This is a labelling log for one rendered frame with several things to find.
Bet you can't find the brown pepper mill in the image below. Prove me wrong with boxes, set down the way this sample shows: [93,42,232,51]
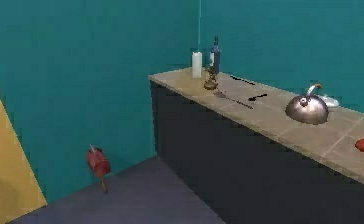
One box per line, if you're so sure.
[203,66,220,91]

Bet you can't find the grey spatula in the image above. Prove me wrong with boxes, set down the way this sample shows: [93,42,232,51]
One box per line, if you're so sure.
[213,91,254,111]

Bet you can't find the dark blue wine bottle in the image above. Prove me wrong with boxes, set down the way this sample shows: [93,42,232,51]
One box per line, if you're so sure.
[208,35,221,76]

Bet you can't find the black knife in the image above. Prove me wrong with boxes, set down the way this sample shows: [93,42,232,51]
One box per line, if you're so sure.
[229,75,256,86]

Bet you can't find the black kitchen counter cabinet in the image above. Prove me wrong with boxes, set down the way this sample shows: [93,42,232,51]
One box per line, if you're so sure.
[147,67,364,224]

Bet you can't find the steel kettle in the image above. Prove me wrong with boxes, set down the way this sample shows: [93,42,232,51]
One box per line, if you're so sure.
[284,83,330,126]

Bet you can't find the pale glass dish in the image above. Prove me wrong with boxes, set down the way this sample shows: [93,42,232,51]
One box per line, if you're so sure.
[318,94,341,108]

